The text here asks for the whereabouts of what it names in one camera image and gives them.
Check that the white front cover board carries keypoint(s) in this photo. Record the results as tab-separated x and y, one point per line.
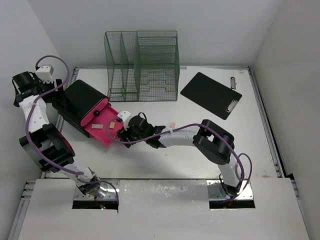
164	210

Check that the black clipboard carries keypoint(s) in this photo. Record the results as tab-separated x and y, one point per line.
211	95

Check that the black pink drawer unit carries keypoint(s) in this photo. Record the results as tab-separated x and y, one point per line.
82	105

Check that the aluminium table edge rail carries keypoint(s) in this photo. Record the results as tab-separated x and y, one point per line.
73	75

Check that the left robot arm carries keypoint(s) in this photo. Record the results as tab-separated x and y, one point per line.
44	143

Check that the grey small eraser block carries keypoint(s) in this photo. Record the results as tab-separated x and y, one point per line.
97	126

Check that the white paper sheet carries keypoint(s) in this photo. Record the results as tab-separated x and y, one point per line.
222	76

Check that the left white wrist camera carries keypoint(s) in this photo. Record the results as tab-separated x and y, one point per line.
45	74

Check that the yellow eraser cube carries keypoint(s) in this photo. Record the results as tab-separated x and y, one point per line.
112	124

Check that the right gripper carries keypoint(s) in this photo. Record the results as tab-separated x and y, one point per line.
125	133

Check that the small metal binder clip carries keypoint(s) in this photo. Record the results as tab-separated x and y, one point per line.
233	83

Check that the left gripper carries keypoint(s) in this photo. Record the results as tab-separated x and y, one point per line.
39	83

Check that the green wire mesh organizer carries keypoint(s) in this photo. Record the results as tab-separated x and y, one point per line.
142	66

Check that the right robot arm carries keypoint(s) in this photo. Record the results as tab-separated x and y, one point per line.
215	143

